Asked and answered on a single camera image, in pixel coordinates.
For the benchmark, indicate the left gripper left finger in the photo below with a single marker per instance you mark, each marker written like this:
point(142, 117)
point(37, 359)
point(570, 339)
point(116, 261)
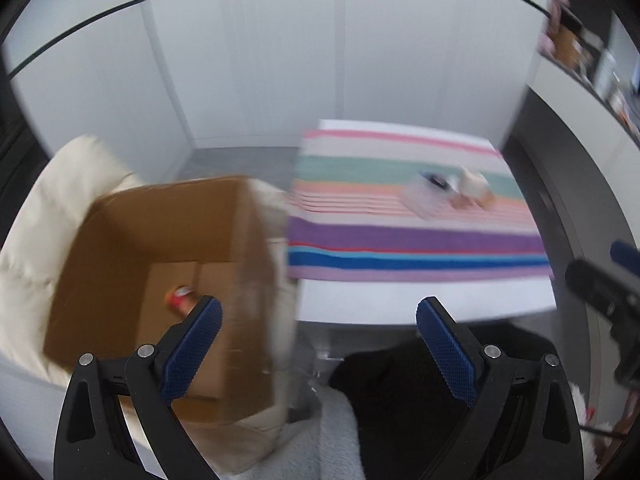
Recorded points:
point(93, 440)

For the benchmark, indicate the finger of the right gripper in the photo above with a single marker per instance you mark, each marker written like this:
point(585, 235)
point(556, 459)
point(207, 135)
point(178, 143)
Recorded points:
point(626, 256)
point(601, 291)

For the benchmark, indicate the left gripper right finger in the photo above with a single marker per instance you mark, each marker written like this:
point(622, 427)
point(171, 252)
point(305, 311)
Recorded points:
point(517, 407)

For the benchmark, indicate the beige makeup sponge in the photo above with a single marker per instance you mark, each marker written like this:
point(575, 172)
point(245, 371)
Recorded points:
point(462, 201)

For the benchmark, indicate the red orange tin can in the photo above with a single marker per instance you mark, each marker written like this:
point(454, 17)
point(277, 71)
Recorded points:
point(182, 300)

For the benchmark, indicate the white round compact case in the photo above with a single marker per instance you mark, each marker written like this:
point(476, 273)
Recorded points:
point(472, 184)

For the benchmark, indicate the black round compact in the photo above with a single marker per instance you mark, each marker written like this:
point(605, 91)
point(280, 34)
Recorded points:
point(436, 180)

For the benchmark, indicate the clear plastic square container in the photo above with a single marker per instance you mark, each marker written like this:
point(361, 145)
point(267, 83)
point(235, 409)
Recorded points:
point(423, 199)

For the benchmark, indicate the cream padded armchair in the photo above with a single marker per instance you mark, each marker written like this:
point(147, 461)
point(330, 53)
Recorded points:
point(32, 260)

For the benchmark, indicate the black trousers leg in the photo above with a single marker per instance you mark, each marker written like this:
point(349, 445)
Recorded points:
point(406, 414)

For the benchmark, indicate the grey fluffy blanket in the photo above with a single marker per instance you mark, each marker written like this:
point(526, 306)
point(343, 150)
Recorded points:
point(326, 446)

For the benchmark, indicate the brown cardboard shelf box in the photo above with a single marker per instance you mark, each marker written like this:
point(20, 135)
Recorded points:
point(567, 48)

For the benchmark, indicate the striped colourful cloth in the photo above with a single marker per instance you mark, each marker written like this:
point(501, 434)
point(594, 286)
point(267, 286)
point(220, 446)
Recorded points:
point(347, 222)

